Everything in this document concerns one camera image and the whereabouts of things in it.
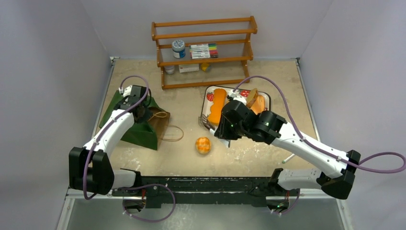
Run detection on green brown paper bag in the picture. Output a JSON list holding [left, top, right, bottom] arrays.
[[99, 90, 185, 151]]

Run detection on fake baguette loaf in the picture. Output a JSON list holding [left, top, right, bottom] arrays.
[[250, 95, 266, 115]]

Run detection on orange fake bread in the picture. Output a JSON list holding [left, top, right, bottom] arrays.
[[207, 89, 227, 126]]

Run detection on strawberry print white tray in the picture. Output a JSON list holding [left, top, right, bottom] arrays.
[[201, 85, 271, 127]]

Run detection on fake bread slice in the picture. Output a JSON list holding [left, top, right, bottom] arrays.
[[246, 88, 259, 108]]

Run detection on round fake bun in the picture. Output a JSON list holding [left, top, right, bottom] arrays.
[[195, 137, 212, 155]]

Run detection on metal tongs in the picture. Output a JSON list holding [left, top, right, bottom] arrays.
[[198, 114, 231, 148]]

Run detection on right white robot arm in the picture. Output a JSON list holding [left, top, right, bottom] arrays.
[[214, 100, 361, 200]]

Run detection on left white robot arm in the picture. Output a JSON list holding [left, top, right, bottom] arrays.
[[68, 85, 152, 196]]

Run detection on small jar lower shelf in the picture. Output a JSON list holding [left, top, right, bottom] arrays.
[[164, 65, 175, 74]]

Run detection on white small box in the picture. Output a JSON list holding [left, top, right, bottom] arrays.
[[178, 64, 200, 73]]

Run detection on green tipped white pen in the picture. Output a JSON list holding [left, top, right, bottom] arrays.
[[282, 154, 295, 164]]

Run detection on yellow small cube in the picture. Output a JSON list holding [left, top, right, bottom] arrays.
[[201, 63, 211, 72]]

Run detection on coloured marker set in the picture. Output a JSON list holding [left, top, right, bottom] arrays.
[[189, 43, 218, 59]]

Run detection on blue white jar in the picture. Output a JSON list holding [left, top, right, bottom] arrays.
[[171, 39, 185, 58]]

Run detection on wooden shelf rack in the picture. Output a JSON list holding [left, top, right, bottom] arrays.
[[151, 16, 258, 90]]

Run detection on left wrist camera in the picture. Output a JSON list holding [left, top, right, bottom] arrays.
[[118, 85, 134, 98]]

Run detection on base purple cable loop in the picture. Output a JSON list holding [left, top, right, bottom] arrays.
[[122, 183, 176, 223]]

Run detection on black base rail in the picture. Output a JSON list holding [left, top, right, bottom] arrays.
[[112, 176, 299, 209]]

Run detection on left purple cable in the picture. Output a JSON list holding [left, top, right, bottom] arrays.
[[83, 75, 150, 201]]

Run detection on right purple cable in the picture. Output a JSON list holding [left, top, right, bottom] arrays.
[[231, 75, 406, 174]]

